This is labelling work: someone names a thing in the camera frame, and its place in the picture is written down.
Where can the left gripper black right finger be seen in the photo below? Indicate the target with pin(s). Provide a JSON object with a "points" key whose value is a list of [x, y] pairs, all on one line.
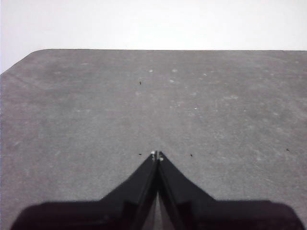
{"points": [[204, 213]]}

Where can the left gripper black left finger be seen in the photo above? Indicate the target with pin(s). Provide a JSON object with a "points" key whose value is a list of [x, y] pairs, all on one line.
{"points": [[108, 213]]}

